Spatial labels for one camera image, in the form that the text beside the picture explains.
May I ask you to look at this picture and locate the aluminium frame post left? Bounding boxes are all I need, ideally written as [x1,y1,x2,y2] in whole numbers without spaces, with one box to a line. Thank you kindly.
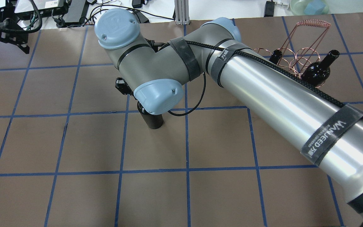
[174,0,190,25]

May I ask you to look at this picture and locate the dark wine bottle in basket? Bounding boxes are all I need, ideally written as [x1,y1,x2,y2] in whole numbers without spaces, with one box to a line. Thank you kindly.
[268,49,283,66]

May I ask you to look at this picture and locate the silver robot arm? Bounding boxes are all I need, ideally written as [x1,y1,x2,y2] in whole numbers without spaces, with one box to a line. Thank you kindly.
[95,8,363,227]

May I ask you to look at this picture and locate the black electronics box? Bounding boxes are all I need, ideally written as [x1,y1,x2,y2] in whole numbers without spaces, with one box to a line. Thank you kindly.
[14,0,69,20]

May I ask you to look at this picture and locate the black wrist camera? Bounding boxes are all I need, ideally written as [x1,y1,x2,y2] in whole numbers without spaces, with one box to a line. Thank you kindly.
[115,77,134,96]

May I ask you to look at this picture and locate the green bowl with sponge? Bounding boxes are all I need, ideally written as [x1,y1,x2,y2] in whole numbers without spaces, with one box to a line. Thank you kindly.
[289,0,329,16]

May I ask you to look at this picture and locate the dark wine bottle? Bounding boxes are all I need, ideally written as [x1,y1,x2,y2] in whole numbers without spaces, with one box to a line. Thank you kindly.
[268,49,283,66]
[137,102,164,129]

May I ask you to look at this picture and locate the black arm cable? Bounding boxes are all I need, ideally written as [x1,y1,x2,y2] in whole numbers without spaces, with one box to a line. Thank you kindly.
[150,38,363,126]

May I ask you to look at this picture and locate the copper wire wine basket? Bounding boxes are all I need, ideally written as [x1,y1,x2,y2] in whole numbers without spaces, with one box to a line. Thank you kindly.
[253,20,332,87]

